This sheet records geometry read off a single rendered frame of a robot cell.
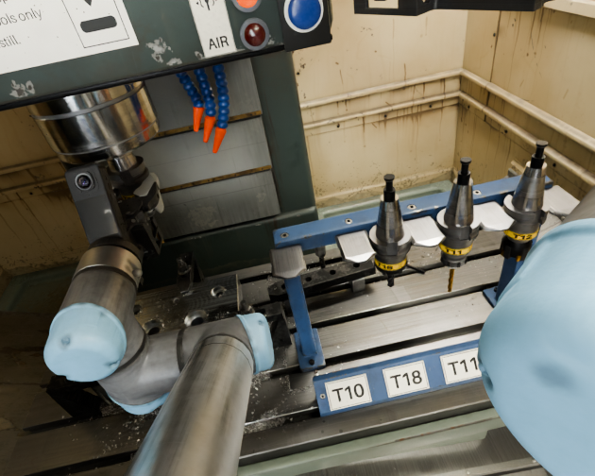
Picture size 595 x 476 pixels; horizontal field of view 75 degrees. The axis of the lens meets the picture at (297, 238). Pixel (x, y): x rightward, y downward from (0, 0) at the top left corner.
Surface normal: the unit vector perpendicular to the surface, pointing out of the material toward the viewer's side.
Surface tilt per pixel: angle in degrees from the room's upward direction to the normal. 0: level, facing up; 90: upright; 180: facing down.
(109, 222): 62
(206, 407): 41
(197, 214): 88
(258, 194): 90
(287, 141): 90
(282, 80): 90
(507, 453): 7
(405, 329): 0
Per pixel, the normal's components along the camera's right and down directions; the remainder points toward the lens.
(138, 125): 0.86, 0.21
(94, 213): 0.07, 0.17
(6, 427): 0.25, -0.79
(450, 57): 0.15, 0.61
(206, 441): 0.51, -0.86
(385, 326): -0.16, -0.76
